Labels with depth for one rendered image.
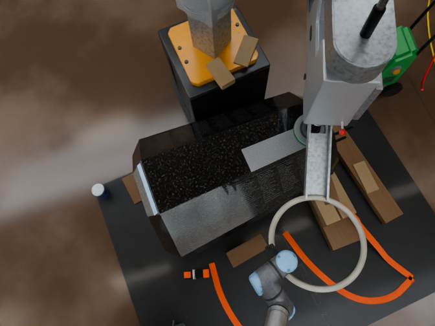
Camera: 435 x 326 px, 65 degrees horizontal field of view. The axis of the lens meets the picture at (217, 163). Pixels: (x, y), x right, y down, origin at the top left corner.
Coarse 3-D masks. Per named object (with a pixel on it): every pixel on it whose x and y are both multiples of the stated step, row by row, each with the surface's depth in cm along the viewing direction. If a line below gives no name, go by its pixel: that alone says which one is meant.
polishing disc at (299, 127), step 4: (300, 116) 203; (296, 120) 202; (300, 120) 202; (296, 124) 202; (300, 124) 201; (304, 124) 201; (296, 128) 201; (300, 128) 201; (304, 128) 201; (320, 128) 200; (324, 128) 200; (296, 132) 200; (300, 132) 200; (304, 132) 200; (320, 132) 199; (324, 132) 199; (296, 136) 200; (300, 136) 199; (304, 136) 199; (300, 140) 199; (304, 140) 198
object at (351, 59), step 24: (336, 0) 125; (360, 0) 124; (336, 24) 122; (360, 24) 121; (384, 24) 121; (336, 48) 120; (360, 48) 118; (384, 48) 118; (336, 72) 126; (360, 72) 120
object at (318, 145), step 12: (312, 144) 185; (324, 144) 184; (312, 156) 185; (324, 156) 184; (312, 168) 184; (324, 168) 184; (312, 180) 184; (324, 180) 184; (312, 192) 184; (324, 192) 183
